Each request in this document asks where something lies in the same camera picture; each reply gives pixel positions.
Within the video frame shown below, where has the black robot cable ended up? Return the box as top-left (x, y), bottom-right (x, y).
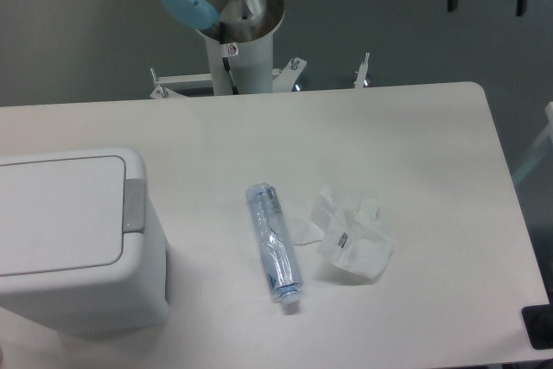
top-left (217, 21), bottom-right (241, 95)

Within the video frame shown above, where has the white trash can lid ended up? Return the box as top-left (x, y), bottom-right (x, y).
top-left (1, 156), bottom-right (125, 276)

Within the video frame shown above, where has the crumpled white plastic wrapper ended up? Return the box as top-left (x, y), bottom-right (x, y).
top-left (290, 183), bottom-right (394, 281)

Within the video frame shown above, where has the white trash can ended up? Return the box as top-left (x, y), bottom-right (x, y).
top-left (1, 147), bottom-right (169, 334)

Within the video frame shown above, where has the black device at table edge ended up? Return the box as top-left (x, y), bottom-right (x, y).
top-left (521, 304), bottom-right (552, 350)

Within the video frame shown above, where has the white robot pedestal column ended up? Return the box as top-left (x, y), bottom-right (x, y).
top-left (200, 32), bottom-right (274, 96)

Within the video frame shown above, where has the crushed clear plastic bottle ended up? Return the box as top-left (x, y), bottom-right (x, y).
top-left (245, 183), bottom-right (303, 315)

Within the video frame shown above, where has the grey lid push button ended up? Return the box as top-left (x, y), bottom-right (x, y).
top-left (123, 179), bottom-right (146, 233)

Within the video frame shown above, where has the white metal base frame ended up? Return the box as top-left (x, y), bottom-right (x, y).
top-left (149, 52), bottom-right (371, 99)

